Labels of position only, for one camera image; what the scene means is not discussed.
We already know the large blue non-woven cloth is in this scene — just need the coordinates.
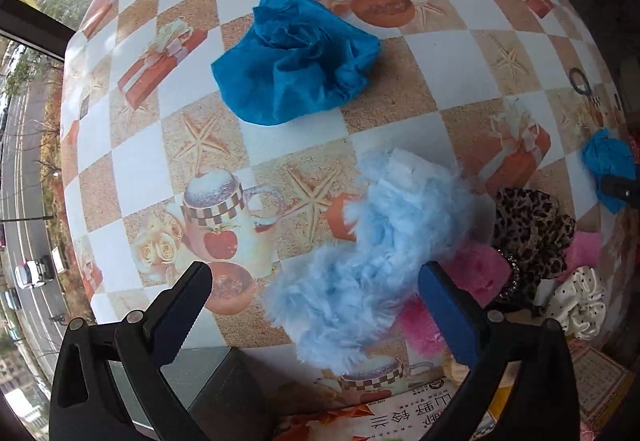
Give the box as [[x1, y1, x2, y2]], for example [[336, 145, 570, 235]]
[[211, 0, 381, 125]]

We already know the black hair tie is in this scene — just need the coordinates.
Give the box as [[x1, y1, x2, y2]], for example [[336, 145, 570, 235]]
[[569, 68, 593, 96]]

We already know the white printed packet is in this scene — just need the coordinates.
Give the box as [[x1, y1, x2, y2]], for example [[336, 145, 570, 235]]
[[285, 388, 481, 441]]

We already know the small blue non-woven cloth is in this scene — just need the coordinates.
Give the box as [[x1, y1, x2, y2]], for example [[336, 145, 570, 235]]
[[581, 128, 636, 214]]

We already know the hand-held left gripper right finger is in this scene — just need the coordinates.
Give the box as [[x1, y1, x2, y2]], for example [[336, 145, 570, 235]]
[[417, 261, 586, 441]]

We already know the light blue fluffy scrunchie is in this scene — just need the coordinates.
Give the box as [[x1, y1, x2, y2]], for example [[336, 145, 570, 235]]
[[262, 148, 493, 374]]

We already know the leopard print scrunchie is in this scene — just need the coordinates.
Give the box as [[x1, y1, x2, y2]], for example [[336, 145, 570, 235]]
[[492, 187, 577, 312]]

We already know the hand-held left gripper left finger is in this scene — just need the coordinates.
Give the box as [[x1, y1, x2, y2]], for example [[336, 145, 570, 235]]
[[49, 262, 213, 441]]

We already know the pink fluffy soft item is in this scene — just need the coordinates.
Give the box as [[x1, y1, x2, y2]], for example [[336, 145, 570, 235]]
[[565, 231, 603, 278], [400, 243, 513, 359]]

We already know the grey cardboard box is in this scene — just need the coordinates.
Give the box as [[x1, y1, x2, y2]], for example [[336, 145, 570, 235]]
[[107, 346, 273, 441]]

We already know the white polka dot scrunchie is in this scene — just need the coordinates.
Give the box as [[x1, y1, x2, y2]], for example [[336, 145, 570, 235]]
[[545, 266, 608, 341]]

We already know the white car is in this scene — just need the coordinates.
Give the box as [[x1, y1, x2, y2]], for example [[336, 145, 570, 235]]
[[14, 258, 53, 290]]

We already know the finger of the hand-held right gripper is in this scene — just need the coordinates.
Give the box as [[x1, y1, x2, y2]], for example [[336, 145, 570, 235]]
[[600, 176, 640, 209]]

